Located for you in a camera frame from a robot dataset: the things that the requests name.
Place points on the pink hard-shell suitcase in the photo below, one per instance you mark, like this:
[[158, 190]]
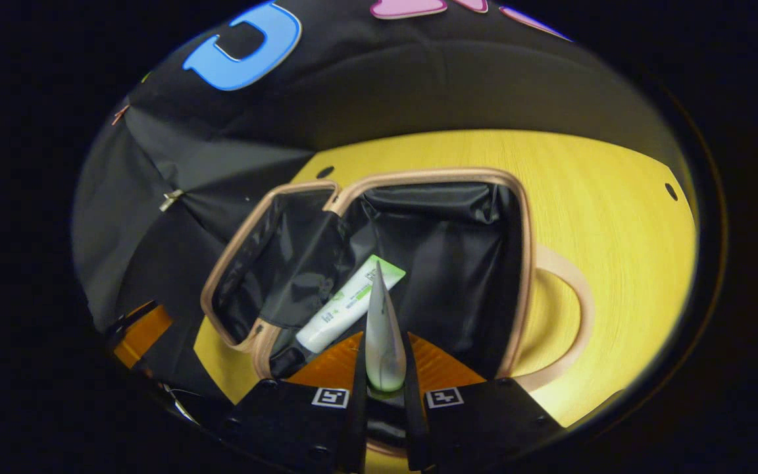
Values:
[[458, 263]]

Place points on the copper clip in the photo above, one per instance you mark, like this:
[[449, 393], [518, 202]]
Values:
[[120, 115]]

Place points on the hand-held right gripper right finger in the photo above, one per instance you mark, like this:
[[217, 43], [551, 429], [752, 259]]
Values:
[[415, 415]]

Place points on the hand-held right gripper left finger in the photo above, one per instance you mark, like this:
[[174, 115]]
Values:
[[356, 408]]

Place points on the white and green cream tube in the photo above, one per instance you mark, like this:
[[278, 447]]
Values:
[[384, 342], [339, 309]]

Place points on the black backdrop cloth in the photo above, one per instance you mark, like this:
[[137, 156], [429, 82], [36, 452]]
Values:
[[385, 85]]

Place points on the silver metal clip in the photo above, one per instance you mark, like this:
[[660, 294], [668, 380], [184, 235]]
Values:
[[170, 199]]

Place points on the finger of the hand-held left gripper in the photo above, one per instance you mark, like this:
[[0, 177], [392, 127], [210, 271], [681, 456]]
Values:
[[142, 332]]

